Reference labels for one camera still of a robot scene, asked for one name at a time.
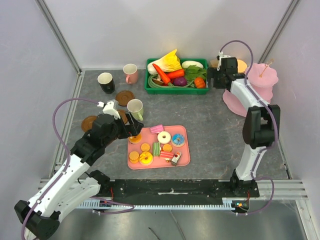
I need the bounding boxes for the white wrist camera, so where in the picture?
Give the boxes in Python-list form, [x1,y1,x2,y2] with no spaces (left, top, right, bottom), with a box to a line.
[97,99,121,120]
[216,51,224,60]

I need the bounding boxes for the pink serving tray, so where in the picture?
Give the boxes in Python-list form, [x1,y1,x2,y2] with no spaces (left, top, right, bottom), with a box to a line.
[127,125,191,170]

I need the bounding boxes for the brown coaster upper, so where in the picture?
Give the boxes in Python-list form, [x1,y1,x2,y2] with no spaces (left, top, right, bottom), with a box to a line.
[115,90,135,107]

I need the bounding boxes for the red layered cake slice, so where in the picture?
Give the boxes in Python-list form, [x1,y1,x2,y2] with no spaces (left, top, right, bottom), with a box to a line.
[159,151,174,161]

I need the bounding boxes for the brown cardboard box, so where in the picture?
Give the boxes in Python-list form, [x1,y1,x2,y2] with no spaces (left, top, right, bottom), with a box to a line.
[209,59,221,68]

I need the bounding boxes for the orange glazed donut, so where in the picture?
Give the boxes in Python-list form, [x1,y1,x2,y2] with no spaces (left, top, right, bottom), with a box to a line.
[128,133,142,144]

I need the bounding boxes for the brown toy mushroom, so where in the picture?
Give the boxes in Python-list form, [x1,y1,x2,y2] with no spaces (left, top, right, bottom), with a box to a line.
[152,75,164,86]

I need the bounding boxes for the chocolate cream cake slice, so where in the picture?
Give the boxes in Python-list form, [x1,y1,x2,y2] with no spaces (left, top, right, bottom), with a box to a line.
[170,151,182,166]

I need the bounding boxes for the brown coaster left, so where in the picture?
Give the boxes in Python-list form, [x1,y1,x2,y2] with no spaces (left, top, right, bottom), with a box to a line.
[81,115,97,133]

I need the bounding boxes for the green toy long beans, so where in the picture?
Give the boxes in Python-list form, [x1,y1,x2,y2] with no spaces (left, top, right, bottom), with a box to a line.
[147,75,196,89]

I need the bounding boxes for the white slotted cable duct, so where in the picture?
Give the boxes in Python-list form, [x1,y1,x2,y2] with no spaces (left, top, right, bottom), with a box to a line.
[76,198,249,211]

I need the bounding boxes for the purple toy cabbage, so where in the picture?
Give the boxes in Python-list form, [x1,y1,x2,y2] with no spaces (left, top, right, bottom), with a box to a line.
[173,76,188,87]

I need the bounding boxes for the yellow napa cabbage toy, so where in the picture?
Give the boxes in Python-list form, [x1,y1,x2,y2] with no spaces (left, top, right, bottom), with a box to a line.
[147,49,182,75]

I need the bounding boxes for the yellow drizzled donut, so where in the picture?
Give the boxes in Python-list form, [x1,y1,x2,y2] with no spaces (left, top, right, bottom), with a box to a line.
[139,151,154,166]

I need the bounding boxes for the green layered cake slice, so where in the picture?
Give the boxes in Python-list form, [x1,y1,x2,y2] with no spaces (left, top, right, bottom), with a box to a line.
[152,142,161,157]

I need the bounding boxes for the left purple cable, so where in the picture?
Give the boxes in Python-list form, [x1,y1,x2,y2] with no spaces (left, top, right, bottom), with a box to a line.
[19,97,136,240]

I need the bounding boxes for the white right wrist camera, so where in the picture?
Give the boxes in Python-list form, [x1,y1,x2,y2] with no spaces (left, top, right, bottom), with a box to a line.
[216,51,224,60]

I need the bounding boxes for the black mug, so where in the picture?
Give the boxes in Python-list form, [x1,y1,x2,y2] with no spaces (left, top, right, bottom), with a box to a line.
[97,72,115,94]

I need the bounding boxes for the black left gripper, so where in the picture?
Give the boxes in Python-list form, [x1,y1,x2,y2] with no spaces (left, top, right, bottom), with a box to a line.
[102,111,144,147]

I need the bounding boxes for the brown wooden coaster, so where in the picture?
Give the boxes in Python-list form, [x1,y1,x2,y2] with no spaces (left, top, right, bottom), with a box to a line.
[118,109,128,125]

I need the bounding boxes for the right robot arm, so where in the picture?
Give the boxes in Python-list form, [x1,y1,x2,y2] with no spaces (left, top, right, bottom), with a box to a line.
[207,54,281,197]

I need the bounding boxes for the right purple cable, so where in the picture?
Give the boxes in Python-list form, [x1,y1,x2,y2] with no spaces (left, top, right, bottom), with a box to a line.
[219,39,276,217]

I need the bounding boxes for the pink three-tier cake stand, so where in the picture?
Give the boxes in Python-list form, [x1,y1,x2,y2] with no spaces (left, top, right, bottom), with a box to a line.
[222,60,279,117]

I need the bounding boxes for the white toy radish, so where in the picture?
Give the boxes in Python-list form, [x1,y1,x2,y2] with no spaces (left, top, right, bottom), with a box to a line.
[181,60,204,69]

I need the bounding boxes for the light green mug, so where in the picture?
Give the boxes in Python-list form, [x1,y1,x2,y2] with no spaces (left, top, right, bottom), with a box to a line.
[127,99,144,121]

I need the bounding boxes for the green plastic vegetable crate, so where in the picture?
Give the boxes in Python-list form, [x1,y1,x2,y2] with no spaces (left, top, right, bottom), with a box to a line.
[144,58,210,95]

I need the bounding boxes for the pink layered cake slice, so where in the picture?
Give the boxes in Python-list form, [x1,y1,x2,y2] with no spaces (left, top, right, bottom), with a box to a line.
[150,124,164,134]

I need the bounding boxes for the round biscuit centre right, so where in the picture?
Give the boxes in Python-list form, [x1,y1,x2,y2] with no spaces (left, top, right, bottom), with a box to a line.
[162,143,173,153]

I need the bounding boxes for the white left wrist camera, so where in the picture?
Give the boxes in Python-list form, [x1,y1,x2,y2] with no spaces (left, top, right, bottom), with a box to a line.
[97,99,121,120]

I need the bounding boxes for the green leafy toy vegetable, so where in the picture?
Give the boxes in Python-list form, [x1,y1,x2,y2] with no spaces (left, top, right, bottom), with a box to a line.
[184,65,207,81]

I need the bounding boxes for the orange toy carrot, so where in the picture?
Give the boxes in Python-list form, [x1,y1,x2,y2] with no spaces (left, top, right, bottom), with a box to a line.
[152,63,171,85]
[166,69,185,80]

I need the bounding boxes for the blue flowered donut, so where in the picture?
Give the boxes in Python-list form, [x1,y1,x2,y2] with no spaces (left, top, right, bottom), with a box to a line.
[171,133,186,147]

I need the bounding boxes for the round biscuit centre left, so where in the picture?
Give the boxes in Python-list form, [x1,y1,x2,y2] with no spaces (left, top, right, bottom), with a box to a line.
[140,143,151,152]

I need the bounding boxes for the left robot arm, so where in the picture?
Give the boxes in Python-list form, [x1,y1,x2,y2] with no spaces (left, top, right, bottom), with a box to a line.
[14,113,144,240]

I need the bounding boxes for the round biscuit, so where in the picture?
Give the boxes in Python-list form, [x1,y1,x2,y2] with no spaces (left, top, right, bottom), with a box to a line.
[129,151,140,164]
[162,143,173,153]
[140,143,151,152]

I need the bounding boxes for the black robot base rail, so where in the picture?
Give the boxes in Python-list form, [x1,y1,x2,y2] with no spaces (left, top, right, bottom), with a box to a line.
[87,170,260,205]

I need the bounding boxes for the small orange toy pumpkin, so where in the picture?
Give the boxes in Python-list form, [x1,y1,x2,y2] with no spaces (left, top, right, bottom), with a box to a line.
[194,77,206,89]

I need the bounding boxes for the pink mug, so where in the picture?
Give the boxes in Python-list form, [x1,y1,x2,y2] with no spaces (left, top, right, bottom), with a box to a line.
[123,63,138,84]

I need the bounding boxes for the white glazed donut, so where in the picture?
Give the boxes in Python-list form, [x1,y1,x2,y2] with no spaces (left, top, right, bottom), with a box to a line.
[157,131,172,145]

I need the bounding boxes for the purple cable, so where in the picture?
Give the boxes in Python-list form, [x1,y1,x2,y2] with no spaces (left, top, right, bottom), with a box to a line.
[19,97,136,240]
[219,39,276,217]

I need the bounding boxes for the round yellow container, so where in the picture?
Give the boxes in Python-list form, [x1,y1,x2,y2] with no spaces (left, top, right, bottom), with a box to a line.
[237,59,248,74]

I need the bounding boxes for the round biscuit bottom left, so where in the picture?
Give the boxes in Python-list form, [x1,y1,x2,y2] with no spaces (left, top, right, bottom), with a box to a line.
[129,151,140,164]

